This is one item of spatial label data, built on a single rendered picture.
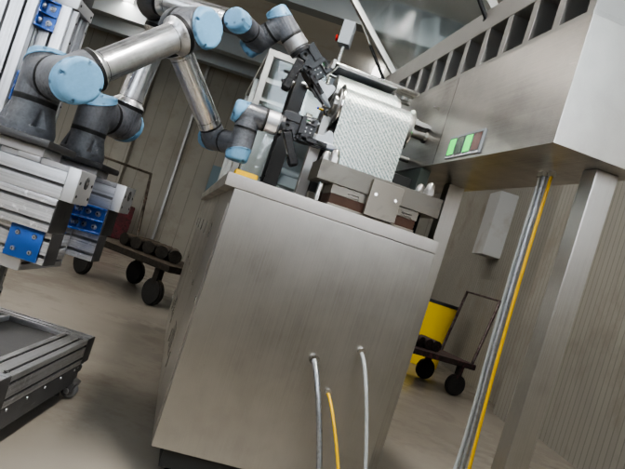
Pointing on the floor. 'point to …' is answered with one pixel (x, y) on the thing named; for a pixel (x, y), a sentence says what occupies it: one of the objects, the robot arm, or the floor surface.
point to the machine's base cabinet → (281, 338)
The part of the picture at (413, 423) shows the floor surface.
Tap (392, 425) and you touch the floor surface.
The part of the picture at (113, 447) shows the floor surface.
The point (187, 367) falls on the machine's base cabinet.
